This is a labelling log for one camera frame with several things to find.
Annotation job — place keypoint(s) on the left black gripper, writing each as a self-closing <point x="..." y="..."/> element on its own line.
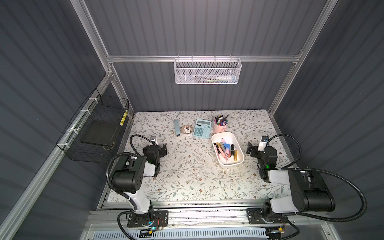
<point x="162" y="150"/>

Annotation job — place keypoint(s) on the pink pen cup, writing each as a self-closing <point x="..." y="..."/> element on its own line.
<point x="220" y="124"/>

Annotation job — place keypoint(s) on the teal calculator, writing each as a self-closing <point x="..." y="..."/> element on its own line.
<point x="202" y="129"/>

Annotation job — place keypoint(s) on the dark gold lipstick tube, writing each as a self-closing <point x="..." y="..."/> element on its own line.
<point x="219" y="146"/>

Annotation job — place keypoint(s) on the small round dish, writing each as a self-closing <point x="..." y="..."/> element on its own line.
<point x="187" y="129"/>

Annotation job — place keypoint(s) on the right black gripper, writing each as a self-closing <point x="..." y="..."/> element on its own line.
<point x="252" y="149"/>

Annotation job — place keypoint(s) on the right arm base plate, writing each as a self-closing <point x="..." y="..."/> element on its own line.
<point x="262" y="216"/>

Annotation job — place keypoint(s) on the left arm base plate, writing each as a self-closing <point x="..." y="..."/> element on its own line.
<point x="150" y="219"/>

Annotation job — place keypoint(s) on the black lipstick tube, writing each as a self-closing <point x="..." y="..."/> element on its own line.
<point x="232" y="149"/>

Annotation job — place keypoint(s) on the black wire side basket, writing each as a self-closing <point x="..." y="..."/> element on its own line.
<point x="97" y="130"/>

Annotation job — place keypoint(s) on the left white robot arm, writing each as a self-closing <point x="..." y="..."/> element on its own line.
<point x="126" y="172"/>

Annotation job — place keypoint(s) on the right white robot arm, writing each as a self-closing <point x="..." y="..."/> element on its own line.
<point x="309" y="192"/>

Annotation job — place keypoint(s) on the white wire wall basket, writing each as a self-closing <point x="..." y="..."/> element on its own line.
<point x="207" y="71"/>

